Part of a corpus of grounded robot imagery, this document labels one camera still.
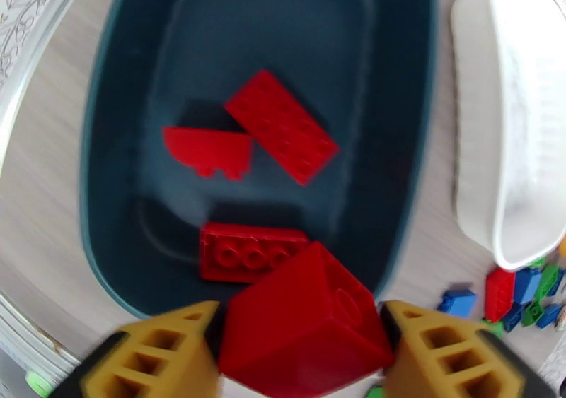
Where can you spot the dark teal plastic bin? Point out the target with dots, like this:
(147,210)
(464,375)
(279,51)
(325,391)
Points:
(274,34)

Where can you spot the aluminium side floor rail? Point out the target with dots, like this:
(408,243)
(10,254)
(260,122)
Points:
(26,70)

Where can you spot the large red lego block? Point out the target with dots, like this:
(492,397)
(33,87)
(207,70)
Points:
(300,321)

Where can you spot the red lego plate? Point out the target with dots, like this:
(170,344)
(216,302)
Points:
(283,127)

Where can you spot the white plastic bin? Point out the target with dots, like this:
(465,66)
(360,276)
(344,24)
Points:
(521,123)

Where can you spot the green lego brick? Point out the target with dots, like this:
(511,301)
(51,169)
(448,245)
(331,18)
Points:
(548,279)
(532,313)
(493,328)
(537,263)
(375,392)

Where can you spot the aluminium front rail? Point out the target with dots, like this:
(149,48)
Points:
(31,335)

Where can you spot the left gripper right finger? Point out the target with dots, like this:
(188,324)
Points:
(451,361)

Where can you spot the blue lego brick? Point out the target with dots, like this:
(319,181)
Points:
(558,282)
(548,316)
(457,300)
(513,316)
(527,284)

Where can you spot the red curved lego brick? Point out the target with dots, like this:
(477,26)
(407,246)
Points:
(208,149)

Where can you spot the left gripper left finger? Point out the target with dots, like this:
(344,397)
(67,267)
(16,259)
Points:
(150,361)

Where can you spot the red studded lego brick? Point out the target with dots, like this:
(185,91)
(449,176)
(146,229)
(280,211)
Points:
(238,255)

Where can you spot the green tape roll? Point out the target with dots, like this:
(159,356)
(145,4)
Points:
(39,384)

